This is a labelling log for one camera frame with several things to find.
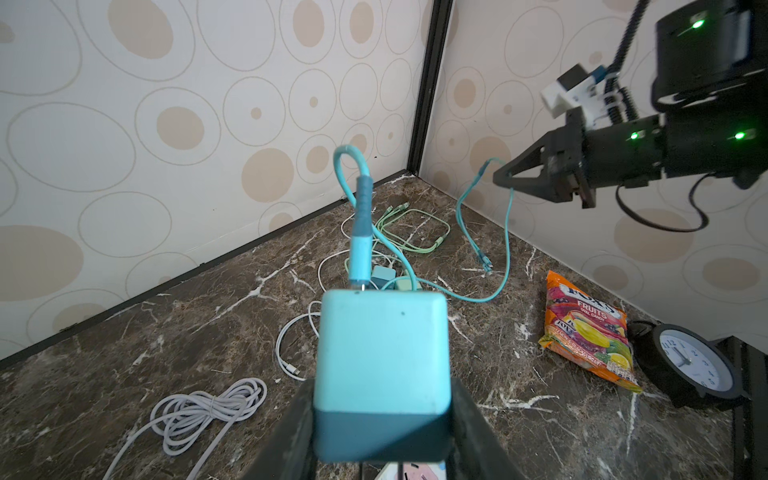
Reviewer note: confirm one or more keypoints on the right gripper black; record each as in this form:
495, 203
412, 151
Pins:
574, 161

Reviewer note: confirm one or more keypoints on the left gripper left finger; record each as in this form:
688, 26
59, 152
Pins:
288, 453

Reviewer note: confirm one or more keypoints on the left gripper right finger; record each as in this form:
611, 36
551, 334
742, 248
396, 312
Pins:
476, 452

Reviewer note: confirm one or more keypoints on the long white colourful power strip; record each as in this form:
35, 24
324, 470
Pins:
413, 471

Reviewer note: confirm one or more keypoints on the teal charger plug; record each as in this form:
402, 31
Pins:
381, 276
382, 391

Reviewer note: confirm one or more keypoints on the light green charger plug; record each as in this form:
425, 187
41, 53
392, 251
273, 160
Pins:
404, 284

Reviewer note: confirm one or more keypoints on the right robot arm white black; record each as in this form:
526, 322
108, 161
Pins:
710, 111

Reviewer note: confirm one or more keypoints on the teal charger plug back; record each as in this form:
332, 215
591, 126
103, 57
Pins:
381, 276

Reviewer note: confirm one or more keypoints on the colourful candy bag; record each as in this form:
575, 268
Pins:
588, 332

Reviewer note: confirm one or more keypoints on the black round clock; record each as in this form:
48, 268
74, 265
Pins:
687, 368

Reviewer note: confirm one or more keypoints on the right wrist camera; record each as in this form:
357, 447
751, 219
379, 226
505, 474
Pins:
577, 88

